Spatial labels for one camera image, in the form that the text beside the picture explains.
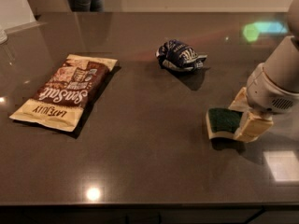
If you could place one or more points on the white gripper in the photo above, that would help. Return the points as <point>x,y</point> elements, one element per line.
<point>267,94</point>

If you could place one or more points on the brown sea salt chip bag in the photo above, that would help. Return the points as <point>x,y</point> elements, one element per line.
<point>60,102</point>

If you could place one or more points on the green and yellow sponge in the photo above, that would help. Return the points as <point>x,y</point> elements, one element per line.
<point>222,122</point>

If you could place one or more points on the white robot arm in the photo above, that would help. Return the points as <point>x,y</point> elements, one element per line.
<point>282,66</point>

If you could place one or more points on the crumpled dark blue chip bag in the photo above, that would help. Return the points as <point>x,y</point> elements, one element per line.
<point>179,57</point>

